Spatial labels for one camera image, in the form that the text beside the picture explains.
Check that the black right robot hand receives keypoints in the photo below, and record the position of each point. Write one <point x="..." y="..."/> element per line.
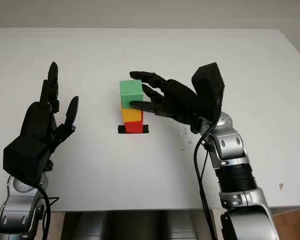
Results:
<point x="180" y="102"/>

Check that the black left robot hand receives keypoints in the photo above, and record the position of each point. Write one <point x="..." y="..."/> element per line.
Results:
<point x="37" y="120"/>

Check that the yellow wooden block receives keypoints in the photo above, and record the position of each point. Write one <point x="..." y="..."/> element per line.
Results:
<point x="131" y="115"/>

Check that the green wooden block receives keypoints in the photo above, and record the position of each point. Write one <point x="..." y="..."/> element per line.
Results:
<point x="130" y="91"/>

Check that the red wooden block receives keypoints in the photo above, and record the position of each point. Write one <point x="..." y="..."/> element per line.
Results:
<point x="133" y="127"/>

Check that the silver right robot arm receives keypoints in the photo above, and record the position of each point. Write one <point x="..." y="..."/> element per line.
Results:
<point x="235" y="160"/>

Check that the black tape strip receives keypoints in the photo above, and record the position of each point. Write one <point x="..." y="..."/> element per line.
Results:
<point x="120" y="130"/>

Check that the white table leg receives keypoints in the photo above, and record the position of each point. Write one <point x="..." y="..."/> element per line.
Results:
<point x="58" y="225"/>
<point x="216" y="220"/>

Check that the dark grey robot body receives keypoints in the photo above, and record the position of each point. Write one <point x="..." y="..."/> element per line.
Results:
<point x="140" y="226"/>

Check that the small tan scrap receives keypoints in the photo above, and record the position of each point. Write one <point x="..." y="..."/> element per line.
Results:
<point x="281" y="186"/>

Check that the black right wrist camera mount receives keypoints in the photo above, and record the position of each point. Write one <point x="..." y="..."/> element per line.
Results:
<point x="210" y="90"/>

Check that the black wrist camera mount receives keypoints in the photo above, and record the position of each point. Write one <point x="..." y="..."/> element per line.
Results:
<point x="210" y="90"/>
<point x="25" y="157"/>

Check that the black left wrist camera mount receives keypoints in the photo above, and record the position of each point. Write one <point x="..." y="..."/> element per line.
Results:
<point x="25" y="157"/>

